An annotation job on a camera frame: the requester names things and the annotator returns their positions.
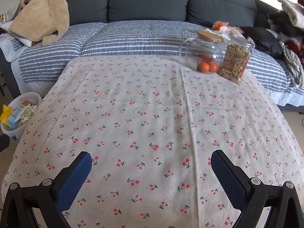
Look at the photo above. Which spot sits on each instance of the cherry print tablecloth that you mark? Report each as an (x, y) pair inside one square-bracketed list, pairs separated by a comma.
[(150, 125)]

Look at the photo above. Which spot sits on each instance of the beige fleece blanket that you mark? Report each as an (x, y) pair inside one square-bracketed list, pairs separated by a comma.
[(44, 21)]

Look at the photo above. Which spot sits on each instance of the orange tangerine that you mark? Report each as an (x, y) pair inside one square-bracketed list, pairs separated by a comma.
[(203, 67), (213, 67)]

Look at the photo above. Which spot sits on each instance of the dark grey sofa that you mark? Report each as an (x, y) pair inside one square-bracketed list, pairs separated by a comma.
[(200, 12)]

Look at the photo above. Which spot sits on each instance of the snack bags on sofa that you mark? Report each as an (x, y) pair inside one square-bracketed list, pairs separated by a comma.
[(225, 31)]

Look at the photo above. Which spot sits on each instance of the light blue carton box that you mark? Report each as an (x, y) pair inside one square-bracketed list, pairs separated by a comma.
[(14, 119)]

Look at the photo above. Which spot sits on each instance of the white patterned trash bin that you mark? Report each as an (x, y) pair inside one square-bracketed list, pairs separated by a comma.
[(16, 134)]

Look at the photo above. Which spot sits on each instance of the white paper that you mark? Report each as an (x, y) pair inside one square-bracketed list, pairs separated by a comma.
[(27, 113)]

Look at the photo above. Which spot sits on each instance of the glass jug with cork lid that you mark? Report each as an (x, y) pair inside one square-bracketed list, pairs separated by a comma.
[(194, 48)]

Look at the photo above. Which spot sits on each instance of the yellow snack wrapper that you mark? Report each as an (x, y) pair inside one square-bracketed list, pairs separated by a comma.
[(7, 112)]

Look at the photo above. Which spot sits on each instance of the glass jar of seeds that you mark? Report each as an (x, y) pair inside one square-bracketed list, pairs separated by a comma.
[(237, 55)]

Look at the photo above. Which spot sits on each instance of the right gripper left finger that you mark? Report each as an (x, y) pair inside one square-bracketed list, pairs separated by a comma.
[(51, 196)]

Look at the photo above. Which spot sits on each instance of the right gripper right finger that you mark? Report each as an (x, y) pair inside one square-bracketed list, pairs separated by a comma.
[(250, 196)]

